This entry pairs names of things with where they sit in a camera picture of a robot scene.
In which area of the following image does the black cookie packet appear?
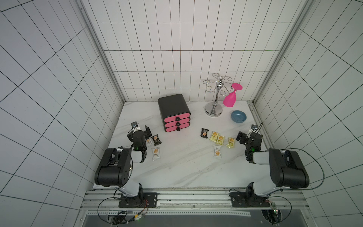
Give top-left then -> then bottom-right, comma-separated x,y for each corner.
152,134 -> 162,146
200,128 -> 209,139

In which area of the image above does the pink bottom drawer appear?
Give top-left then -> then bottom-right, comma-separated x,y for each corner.
165,123 -> 190,132

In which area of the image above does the pink drawer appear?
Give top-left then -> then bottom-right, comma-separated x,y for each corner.
164,117 -> 190,128
163,113 -> 191,123
165,123 -> 190,132

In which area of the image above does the black drawer cabinet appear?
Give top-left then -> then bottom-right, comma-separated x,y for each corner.
157,94 -> 191,122

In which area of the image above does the pink top drawer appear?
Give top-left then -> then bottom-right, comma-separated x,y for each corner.
163,113 -> 191,123

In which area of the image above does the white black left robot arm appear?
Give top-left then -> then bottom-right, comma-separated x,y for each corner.
94,122 -> 158,208

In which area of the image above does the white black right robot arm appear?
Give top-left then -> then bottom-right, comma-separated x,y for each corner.
229,131 -> 310,208

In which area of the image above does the small blue bowl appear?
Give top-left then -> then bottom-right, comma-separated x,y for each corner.
231,110 -> 247,124

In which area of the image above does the pink wine glass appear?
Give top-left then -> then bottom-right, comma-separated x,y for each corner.
223,83 -> 243,108

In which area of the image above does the chrome wine glass rack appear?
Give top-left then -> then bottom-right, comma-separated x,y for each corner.
203,73 -> 232,117

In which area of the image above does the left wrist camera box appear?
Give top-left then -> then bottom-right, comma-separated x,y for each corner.
131,122 -> 140,132

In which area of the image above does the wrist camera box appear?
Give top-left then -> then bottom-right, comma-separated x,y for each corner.
249,124 -> 259,133
131,122 -> 140,132

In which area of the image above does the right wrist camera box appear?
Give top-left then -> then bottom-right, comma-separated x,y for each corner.
249,124 -> 259,133

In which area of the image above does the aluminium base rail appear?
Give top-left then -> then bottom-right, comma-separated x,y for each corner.
78,188 -> 312,220

